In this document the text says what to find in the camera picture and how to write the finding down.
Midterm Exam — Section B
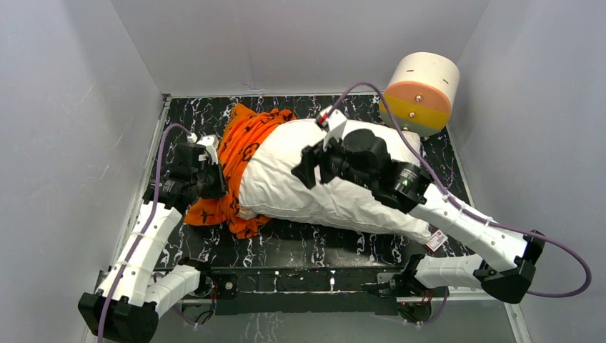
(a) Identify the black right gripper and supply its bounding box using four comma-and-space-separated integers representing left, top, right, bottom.
290, 127, 374, 191

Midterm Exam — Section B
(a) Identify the white pillow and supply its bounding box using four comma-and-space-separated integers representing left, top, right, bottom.
239, 119, 432, 244

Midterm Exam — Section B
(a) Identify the orange patterned plush pillowcase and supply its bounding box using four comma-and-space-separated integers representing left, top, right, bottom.
184, 104, 297, 239

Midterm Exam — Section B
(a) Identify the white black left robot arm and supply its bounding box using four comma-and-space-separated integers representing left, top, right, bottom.
78, 136, 227, 342

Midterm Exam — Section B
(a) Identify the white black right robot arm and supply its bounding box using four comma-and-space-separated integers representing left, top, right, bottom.
291, 129, 545, 304

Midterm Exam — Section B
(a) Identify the white cylinder with coloured lid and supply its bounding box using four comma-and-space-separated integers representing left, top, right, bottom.
379, 52, 460, 137

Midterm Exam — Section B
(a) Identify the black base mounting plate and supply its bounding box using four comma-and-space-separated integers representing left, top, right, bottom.
168, 264, 448, 317

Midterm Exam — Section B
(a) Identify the red white label tag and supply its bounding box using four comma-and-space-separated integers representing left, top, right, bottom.
424, 229, 448, 253

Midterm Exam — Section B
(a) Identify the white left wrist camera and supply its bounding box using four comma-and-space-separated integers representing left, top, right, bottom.
187, 132, 219, 165

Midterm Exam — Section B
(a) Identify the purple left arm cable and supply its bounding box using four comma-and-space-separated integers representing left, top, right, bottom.
96, 123, 200, 343

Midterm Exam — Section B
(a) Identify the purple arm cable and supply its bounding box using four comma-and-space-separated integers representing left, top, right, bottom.
96, 123, 200, 343
327, 82, 592, 327

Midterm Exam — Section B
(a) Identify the aluminium front rail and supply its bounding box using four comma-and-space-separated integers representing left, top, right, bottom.
92, 269, 521, 304

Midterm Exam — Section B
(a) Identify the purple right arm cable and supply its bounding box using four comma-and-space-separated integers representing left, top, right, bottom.
327, 82, 592, 327

